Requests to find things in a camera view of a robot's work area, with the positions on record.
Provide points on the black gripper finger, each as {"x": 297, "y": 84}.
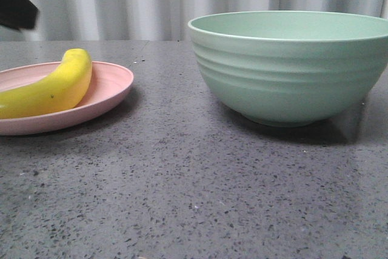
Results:
{"x": 19, "y": 14}

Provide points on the yellow banana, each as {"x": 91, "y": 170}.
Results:
{"x": 61, "y": 90}

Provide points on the pink plate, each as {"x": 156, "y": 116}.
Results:
{"x": 109, "y": 86}

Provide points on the green ribbed bowl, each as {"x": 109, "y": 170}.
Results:
{"x": 289, "y": 68}

